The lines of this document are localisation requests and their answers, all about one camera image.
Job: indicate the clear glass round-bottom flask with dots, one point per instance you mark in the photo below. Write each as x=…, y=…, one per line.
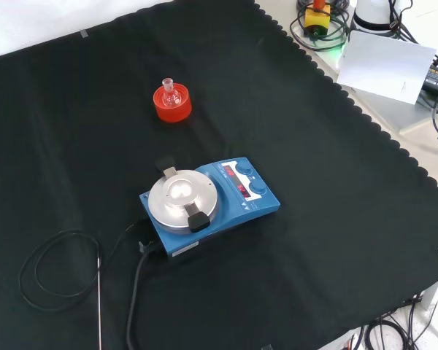
x=167, y=84

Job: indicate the blue heater with steel block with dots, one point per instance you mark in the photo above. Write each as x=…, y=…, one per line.
x=263, y=208

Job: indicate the black table cloth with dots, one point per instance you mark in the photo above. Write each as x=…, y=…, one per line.
x=314, y=182

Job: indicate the grey tape piece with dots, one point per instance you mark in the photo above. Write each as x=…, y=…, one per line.
x=84, y=34
x=267, y=347

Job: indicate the yellow stop button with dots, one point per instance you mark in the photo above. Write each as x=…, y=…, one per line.
x=317, y=19

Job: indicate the pale white board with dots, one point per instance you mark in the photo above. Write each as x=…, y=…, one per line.
x=383, y=65

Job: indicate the grey metal base plate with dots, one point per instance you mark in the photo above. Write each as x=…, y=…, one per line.
x=394, y=111

